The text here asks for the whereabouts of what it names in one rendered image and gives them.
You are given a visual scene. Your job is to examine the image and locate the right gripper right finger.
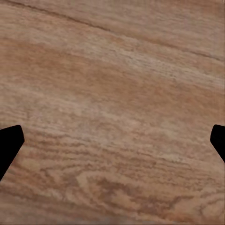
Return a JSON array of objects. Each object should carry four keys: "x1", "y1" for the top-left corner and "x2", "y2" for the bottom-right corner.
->
[{"x1": 210, "y1": 124, "x2": 225, "y2": 162}]

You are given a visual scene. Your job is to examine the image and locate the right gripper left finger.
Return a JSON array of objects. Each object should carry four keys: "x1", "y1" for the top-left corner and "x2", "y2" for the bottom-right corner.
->
[{"x1": 0, "y1": 125, "x2": 24, "y2": 181}]

